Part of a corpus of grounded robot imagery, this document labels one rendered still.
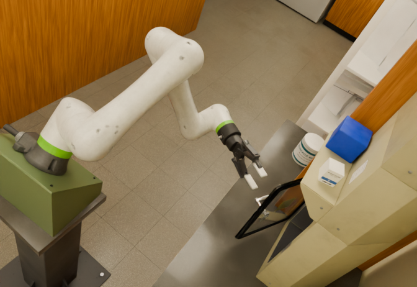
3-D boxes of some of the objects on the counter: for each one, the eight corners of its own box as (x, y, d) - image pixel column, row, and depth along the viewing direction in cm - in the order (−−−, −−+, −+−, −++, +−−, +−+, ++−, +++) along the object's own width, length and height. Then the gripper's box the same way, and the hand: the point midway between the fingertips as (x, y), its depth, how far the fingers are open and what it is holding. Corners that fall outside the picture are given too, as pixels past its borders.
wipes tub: (315, 158, 196) (329, 142, 186) (308, 171, 187) (322, 155, 177) (296, 145, 199) (309, 128, 189) (288, 157, 190) (301, 140, 180)
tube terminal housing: (331, 258, 155) (475, 156, 102) (307, 320, 133) (475, 232, 79) (285, 222, 160) (399, 109, 107) (255, 277, 138) (379, 167, 84)
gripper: (217, 155, 154) (242, 198, 143) (234, 124, 139) (263, 169, 128) (231, 152, 158) (256, 194, 146) (248, 122, 143) (278, 165, 132)
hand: (256, 177), depth 138 cm, fingers open, 8 cm apart
